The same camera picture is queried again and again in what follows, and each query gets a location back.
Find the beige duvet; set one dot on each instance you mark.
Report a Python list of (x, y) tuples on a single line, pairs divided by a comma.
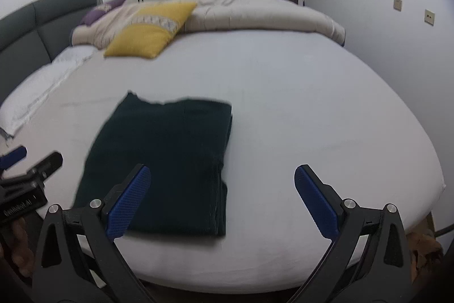
[(217, 15)]

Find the white pillow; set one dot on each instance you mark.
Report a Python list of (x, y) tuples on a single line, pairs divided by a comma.
[(20, 105)]

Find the dark green knit sweater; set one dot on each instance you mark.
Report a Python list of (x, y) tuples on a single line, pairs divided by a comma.
[(183, 143)]

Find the wall socket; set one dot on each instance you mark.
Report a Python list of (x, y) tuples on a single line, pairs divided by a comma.
[(397, 5), (429, 17)]

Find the upper wall socket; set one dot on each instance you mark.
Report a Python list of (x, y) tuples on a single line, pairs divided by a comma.
[(397, 5)]

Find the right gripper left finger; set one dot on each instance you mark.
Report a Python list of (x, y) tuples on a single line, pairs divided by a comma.
[(77, 259)]

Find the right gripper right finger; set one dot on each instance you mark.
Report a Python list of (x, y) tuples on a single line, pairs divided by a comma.
[(368, 259)]

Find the purple cushion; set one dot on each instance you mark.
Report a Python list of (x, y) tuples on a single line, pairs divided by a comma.
[(100, 10)]

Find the lower wall socket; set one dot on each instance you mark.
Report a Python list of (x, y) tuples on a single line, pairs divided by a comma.
[(429, 17)]

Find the yellow patterned cushion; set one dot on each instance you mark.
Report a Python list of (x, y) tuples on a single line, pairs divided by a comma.
[(150, 30)]

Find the dark grey headboard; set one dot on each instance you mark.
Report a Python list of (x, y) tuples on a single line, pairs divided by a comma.
[(34, 35)]

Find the white bed mattress sheet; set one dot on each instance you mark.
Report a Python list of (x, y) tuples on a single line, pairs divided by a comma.
[(296, 99)]

